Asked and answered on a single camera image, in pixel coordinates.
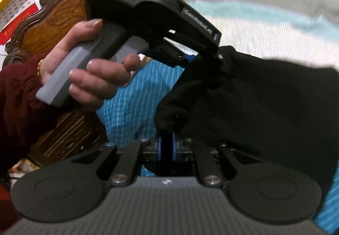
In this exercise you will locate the carved wooden headboard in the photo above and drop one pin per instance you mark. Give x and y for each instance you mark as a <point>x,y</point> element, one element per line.
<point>63,4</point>

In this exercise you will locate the wall calendar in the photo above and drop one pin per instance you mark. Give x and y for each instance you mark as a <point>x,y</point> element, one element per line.
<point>16,4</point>

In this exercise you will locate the person's left forearm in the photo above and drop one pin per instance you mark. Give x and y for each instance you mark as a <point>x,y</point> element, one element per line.
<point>21,107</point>

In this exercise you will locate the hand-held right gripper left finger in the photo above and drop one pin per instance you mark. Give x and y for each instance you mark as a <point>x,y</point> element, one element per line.
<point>159,150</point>

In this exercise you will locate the person's left hand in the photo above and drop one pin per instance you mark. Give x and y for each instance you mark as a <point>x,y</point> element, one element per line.
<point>106,78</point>

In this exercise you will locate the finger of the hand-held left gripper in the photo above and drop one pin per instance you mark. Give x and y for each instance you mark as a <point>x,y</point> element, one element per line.
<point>176,55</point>

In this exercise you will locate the striped teal grey blanket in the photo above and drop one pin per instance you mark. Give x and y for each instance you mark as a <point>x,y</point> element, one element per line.
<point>264,25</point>

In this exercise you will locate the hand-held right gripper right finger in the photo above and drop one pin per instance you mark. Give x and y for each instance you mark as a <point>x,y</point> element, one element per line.
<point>174,149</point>

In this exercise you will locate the black pants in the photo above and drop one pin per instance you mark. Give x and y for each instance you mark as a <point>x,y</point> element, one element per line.
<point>264,105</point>

